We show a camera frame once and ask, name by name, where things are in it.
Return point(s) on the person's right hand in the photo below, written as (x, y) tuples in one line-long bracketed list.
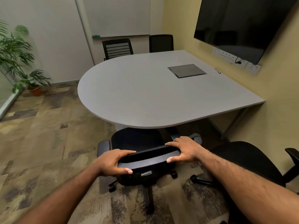
[(190, 150)]

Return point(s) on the black wall television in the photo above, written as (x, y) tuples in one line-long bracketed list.
[(233, 20)]

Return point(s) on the black perforated-back office chair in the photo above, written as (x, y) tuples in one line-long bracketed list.
[(116, 41)]

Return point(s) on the person's left forearm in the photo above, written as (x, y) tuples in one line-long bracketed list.
[(58, 200)]

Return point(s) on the green whiteboard eraser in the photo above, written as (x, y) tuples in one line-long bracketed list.
[(96, 36)]

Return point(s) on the dotted glass partition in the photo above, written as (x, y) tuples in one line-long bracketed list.
[(4, 90)]

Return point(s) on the grey metal table leg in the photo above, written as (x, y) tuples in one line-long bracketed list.
[(236, 121)]

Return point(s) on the white wall whiteboard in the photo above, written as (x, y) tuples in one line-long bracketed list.
[(116, 16)]

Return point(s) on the person's left hand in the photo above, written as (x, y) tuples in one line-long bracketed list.
[(108, 163)]

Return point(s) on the black power plug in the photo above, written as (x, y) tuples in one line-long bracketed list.
[(238, 61)]

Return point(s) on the grey meeting table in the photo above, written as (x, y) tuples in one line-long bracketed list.
[(151, 97)]

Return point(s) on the white wall socket panel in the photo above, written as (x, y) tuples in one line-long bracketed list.
[(225, 54)]

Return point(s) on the small white marker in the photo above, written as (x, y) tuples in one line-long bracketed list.
[(217, 71)]

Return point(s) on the person's right forearm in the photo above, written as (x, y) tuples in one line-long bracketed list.
[(245, 188)]

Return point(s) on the terracotta plant pot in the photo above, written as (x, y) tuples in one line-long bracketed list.
[(35, 91)]

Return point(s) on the green potted plant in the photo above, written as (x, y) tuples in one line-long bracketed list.
[(14, 51)]

